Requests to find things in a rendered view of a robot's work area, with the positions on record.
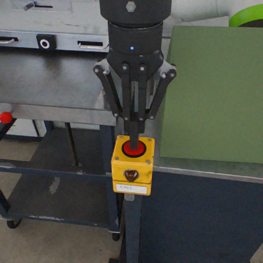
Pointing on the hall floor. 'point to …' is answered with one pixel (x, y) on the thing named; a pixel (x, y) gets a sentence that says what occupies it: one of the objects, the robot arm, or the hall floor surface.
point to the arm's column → (200, 220)
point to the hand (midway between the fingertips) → (134, 131)
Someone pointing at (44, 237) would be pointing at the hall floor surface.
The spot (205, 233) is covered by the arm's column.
